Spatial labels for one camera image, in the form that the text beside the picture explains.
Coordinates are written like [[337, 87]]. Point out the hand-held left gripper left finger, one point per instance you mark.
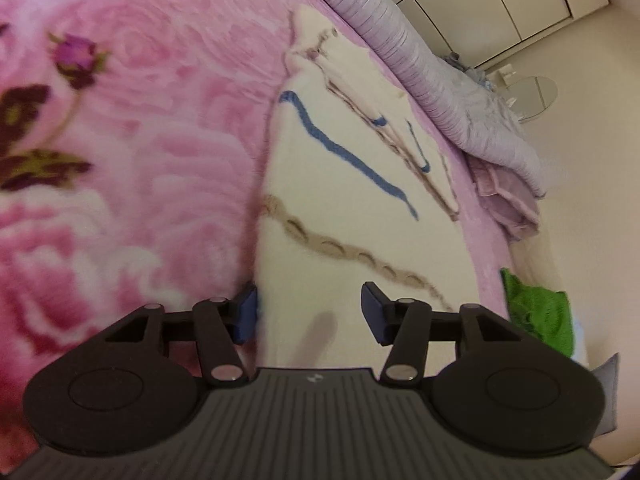
[[247, 315]]

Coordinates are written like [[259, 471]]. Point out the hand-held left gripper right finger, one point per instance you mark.
[[372, 310]]

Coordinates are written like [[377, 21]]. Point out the cream knit sweater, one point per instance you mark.
[[340, 200]]

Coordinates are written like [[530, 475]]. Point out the green knit sweater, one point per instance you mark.
[[540, 310]]

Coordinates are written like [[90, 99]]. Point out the purple pillow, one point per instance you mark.
[[510, 205]]

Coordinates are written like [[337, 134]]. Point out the pink floral blanket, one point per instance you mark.
[[150, 110]]

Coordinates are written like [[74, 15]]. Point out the blue-grey cushion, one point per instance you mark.
[[607, 395]]

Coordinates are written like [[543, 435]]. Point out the oval mirror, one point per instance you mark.
[[537, 92]]

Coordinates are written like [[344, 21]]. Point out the grey striped quilt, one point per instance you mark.
[[400, 35]]

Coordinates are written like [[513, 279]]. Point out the cream wardrobe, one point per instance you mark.
[[475, 0]]

